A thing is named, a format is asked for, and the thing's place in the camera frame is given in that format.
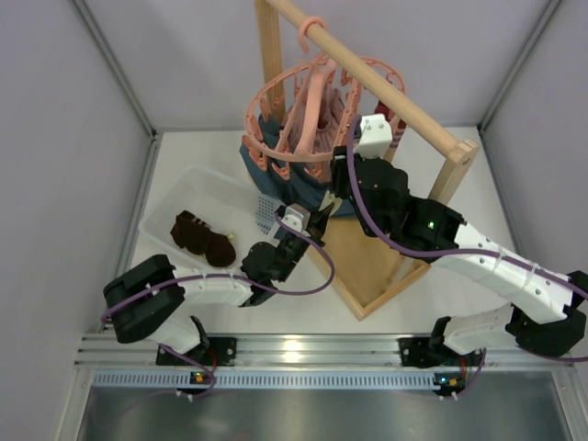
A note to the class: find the aluminium mounting rail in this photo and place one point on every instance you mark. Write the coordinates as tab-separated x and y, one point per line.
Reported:
261	351

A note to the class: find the pink cloth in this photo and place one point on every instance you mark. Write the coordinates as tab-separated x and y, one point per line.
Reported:
331	111

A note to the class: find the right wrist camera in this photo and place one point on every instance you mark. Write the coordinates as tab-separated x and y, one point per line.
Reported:
375	137

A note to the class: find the pale green sock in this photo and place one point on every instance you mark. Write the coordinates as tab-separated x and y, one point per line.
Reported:
331	201

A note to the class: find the white plastic basket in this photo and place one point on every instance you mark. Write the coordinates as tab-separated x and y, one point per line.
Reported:
227	205

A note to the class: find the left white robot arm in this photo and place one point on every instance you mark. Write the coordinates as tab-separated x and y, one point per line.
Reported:
157	301

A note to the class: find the brown striped sock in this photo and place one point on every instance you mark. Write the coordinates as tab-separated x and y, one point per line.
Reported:
220	252
191	233

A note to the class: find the red purple striped sock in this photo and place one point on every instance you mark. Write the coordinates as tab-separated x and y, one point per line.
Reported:
397	125

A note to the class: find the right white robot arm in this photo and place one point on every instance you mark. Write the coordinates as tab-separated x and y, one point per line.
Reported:
541	313

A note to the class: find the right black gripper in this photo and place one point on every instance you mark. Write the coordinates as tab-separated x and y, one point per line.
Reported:
343	172

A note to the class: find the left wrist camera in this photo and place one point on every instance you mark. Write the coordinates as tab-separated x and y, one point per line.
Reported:
296	218

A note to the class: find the slotted cable duct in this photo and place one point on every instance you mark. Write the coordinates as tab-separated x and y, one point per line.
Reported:
278	380

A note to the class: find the wooden hanging rack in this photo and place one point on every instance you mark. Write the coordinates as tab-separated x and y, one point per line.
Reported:
300	58

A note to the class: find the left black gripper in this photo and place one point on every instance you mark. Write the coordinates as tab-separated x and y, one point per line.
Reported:
294	245

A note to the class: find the pink round clip hanger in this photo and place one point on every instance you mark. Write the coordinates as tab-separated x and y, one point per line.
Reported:
281	96

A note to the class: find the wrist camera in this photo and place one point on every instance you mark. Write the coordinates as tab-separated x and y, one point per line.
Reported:
296	218
375	137

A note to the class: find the blue cloth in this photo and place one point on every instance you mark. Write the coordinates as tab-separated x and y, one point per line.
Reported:
300	188

